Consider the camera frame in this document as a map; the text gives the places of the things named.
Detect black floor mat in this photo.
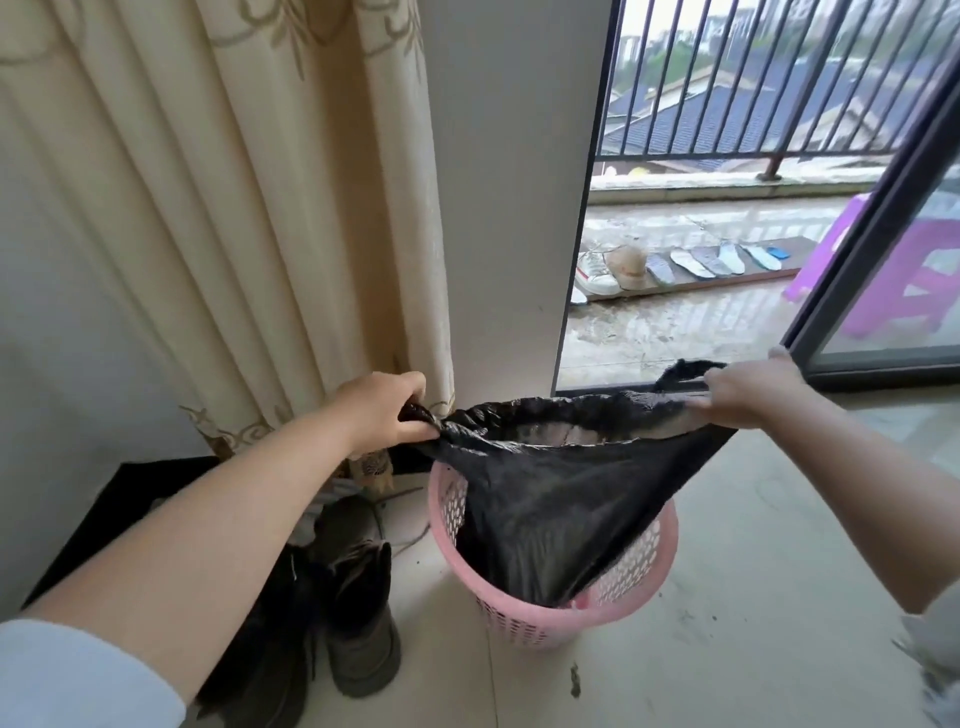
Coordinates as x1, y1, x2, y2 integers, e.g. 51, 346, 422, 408
21, 456, 226, 610

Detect person's left forearm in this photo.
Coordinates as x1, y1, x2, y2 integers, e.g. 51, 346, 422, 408
21, 386, 358, 708

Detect pink plastic waste basket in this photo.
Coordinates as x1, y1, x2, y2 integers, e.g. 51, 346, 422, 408
427, 459, 681, 651

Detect white sleeve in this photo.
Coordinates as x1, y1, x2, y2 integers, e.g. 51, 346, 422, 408
0, 618, 189, 728

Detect black ankle boot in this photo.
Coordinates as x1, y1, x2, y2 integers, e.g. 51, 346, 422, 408
191, 547, 325, 728

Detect row of shoe insoles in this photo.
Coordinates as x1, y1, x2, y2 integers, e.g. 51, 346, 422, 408
646, 240, 793, 286

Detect dark grey ankle boot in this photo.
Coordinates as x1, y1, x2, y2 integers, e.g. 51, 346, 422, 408
321, 538, 404, 700

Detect person's left hand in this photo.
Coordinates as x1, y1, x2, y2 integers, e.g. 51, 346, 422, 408
324, 370, 445, 459

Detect person's right hand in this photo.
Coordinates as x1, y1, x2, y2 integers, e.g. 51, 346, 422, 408
685, 345, 820, 434

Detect black framed sliding glass door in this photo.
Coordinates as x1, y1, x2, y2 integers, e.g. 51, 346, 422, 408
771, 97, 960, 394

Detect grey cloth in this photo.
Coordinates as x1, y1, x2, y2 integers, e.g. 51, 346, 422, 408
891, 581, 960, 728

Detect white sneaker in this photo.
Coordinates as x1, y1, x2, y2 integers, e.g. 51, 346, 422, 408
573, 249, 624, 297

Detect black metal balcony railing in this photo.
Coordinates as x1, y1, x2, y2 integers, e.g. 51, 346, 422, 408
592, 0, 960, 183

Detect dark roofed building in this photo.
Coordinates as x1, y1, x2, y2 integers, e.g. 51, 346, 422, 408
600, 67, 924, 172

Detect purple plastic stool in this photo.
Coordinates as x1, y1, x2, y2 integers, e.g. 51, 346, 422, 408
781, 192, 960, 337

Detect wooden board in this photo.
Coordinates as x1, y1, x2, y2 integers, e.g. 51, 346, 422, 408
576, 235, 820, 304

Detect cream patterned curtain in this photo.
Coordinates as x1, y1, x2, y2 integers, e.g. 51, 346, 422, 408
0, 0, 459, 481

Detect person's right forearm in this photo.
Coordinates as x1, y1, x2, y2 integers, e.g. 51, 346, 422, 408
757, 375, 960, 618

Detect black plastic trash bag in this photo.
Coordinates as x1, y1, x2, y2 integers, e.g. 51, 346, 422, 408
397, 358, 741, 610

